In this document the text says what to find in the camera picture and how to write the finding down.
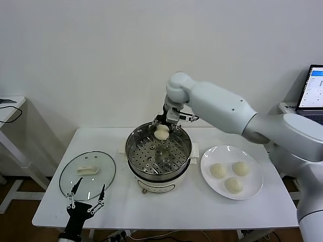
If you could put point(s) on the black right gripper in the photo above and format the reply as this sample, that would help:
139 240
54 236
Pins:
163 116

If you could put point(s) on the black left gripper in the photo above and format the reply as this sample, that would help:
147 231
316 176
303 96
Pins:
77 211

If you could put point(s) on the white steamed baozi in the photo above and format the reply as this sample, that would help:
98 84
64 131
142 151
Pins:
161 133
234 185
241 169
218 171

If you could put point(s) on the round glass lid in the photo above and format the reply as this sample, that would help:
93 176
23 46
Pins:
101 176

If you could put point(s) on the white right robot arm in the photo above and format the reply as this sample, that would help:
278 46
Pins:
222 108

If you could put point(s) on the stainless steel steamer basket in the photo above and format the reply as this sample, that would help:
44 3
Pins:
141 156

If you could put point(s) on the white power strip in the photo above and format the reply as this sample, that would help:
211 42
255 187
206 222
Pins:
118 236

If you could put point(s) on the white round plate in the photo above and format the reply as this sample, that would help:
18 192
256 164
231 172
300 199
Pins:
214 186

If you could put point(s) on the white side table with laptop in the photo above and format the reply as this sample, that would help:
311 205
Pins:
287 107

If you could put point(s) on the flat black object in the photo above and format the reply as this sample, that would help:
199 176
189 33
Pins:
7 101

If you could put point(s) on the grey open laptop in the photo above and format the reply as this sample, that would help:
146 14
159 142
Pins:
313 85

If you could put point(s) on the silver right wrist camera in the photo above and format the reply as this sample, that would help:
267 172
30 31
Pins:
174 117

